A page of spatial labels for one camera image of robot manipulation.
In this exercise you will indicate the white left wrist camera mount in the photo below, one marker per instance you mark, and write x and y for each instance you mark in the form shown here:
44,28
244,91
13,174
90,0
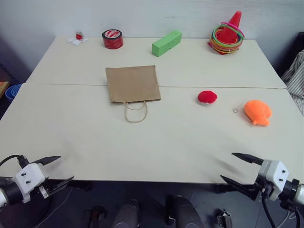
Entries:
29,177

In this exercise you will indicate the green rectangular box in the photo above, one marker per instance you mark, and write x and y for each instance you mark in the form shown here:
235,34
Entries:
166,44

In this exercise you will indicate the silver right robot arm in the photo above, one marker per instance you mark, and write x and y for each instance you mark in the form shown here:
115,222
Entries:
294,192

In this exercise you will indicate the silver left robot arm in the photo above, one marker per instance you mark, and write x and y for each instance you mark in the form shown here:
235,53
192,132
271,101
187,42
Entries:
9,192

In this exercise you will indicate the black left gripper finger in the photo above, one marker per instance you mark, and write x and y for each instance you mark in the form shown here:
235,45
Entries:
62,184
48,159

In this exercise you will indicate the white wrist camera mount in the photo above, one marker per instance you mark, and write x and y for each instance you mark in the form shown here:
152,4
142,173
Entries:
276,177
29,177

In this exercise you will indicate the red adhesive tape roll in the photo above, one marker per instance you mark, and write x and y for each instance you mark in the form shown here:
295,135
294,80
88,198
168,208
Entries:
112,40

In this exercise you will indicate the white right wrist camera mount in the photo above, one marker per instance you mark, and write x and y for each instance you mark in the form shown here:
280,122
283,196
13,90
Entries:
276,177

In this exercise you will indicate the person in striped shirt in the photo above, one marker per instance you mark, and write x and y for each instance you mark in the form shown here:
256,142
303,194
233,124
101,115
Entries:
295,78

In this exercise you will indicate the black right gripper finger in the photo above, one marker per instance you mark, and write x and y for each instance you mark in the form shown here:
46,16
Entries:
237,186
247,158

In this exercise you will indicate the small red trinket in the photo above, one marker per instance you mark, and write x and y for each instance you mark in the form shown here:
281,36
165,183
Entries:
78,35

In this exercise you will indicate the orange plush toy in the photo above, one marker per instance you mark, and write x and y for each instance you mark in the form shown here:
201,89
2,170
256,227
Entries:
257,111

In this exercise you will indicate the red plastic cone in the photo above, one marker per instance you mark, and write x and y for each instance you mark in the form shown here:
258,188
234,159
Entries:
234,22

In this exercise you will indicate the blue plastic bucket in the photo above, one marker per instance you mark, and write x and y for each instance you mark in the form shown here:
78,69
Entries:
13,91

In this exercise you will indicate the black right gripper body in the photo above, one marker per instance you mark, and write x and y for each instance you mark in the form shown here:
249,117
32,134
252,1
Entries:
260,190

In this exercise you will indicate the dark metal foot bracket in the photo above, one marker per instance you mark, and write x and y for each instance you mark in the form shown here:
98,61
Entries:
224,217
96,217

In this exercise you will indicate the dark rounded shape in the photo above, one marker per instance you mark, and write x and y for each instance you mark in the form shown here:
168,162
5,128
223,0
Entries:
126,215
184,212

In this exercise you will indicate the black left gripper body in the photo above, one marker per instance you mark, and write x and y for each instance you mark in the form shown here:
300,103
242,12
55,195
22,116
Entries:
50,187

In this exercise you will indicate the red plush toy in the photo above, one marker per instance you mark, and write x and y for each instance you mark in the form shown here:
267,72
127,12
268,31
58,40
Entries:
207,97

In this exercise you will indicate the wooden board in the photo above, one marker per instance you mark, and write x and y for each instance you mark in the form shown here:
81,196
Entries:
3,87

